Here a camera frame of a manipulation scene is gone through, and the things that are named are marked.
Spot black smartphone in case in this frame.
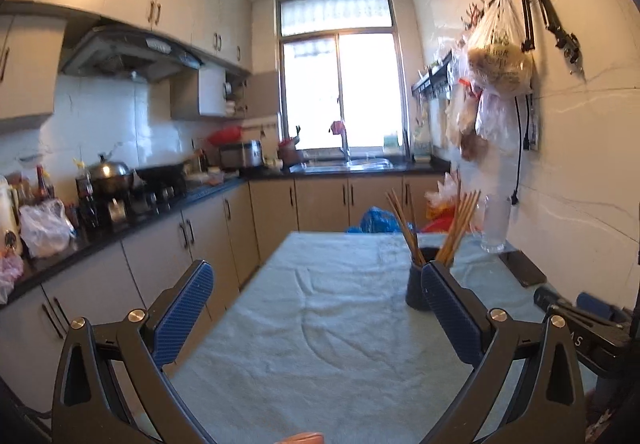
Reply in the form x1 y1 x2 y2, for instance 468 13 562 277
499 250 547 288

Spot sink faucet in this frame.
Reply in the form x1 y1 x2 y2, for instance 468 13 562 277
337 121 350 161

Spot dark grey utensil cup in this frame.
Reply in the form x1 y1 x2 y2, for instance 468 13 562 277
406 247 457 312

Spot kitchen window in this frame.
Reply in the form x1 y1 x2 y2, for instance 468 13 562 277
277 0 409 158

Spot wooden chopstick one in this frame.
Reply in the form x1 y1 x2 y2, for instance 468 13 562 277
385 190 416 263

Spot white plastic bag on counter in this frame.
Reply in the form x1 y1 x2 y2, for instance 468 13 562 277
20 198 75 259

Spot blue plastic bag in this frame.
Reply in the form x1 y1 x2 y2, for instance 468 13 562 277
346 207 400 234

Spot wooden chopstick five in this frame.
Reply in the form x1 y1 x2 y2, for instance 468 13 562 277
441 189 483 268

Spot dark red pot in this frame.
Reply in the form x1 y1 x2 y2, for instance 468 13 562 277
278 138 304 167

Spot wooden chopstick six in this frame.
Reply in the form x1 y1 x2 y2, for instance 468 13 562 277
392 191 420 264

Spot black wall hook rack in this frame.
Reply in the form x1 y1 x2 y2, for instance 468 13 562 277
461 0 584 75

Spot silver rice cooker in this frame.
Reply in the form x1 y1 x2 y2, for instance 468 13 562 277
219 140 264 170

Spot steel pot with lid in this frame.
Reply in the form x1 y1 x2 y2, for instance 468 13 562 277
88 153 134 195

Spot range hood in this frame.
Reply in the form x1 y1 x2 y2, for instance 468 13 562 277
61 24 204 84

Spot wooden chopstick four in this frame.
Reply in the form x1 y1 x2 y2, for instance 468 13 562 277
433 191 471 266

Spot bag of bread hanging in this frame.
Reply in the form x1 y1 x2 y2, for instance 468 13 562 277
466 0 534 99

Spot wooden chopstick three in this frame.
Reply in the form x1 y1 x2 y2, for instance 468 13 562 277
434 188 483 267

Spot red basin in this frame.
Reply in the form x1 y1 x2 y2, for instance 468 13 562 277
206 126 243 146

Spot wooden chopstick two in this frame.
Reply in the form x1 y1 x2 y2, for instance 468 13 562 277
386 190 423 267

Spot light blue table cloth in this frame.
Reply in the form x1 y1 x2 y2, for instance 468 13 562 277
134 229 599 444

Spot white plastic bag hanging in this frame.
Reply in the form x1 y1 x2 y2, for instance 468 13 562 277
475 93 520 154

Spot clear glass mug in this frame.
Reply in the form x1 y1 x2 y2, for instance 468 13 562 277
480 194 512 253

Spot black cable with plug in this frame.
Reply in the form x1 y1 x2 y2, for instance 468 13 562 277
508 93 533 206

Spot wooden chopstick seven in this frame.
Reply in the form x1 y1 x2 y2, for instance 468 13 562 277
437 191 476 267

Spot black wok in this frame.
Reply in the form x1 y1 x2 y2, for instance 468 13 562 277
136 161 186 186

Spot red bucket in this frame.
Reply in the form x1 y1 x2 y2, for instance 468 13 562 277
421 209 454 233

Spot lower kitchen cabinets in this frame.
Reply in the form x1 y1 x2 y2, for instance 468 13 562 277
0 172 446 415

